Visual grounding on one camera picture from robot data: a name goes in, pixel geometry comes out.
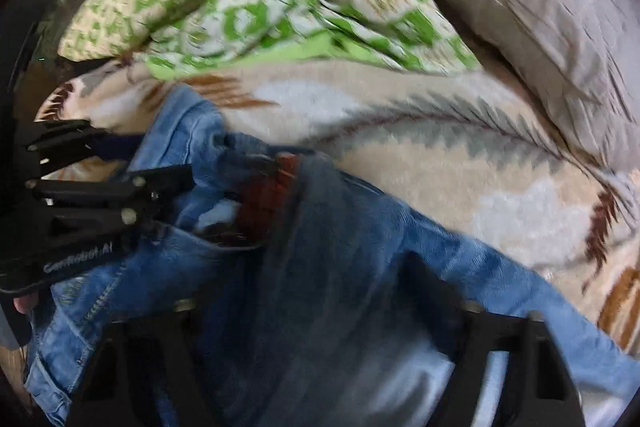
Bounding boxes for left hand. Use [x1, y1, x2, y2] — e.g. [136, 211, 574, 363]
[13, 293, 39, 314]

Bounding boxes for blue denim jeans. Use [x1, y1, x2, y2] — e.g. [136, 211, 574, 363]
[25, 87, 639, 426]

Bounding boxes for beige leaf pattern blanket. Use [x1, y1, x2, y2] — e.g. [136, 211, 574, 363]
[34, 56, 640, 353]

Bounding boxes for green patterned cloth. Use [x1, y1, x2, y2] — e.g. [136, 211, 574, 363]
[58, 0, 478, 80]

